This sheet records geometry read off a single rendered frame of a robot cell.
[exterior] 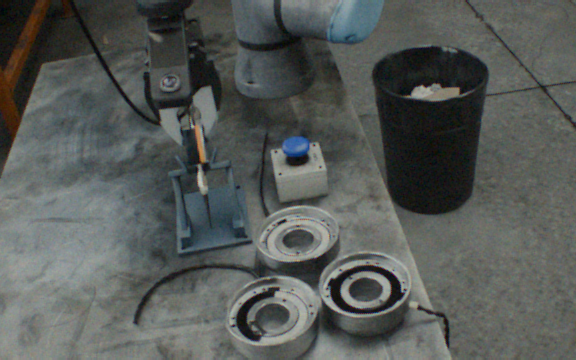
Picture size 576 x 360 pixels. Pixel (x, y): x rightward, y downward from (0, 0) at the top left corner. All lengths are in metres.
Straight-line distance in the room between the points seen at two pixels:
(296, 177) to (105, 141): 0.39
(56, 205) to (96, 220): 0.09
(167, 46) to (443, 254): 1.39
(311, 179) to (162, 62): 0.29
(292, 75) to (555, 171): 1.36
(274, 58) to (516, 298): 1.04
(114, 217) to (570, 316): 1.27
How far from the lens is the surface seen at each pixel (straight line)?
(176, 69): 0.81
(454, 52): 2.20
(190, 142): 0.92
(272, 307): 0.82
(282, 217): 0.92
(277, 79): 1.23
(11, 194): 1.18
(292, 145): 0.98
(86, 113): 1.34
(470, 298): 1.95
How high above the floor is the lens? 1.41
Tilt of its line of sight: 36 degrees down
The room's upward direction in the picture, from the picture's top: 8 degrees counter-clockwise
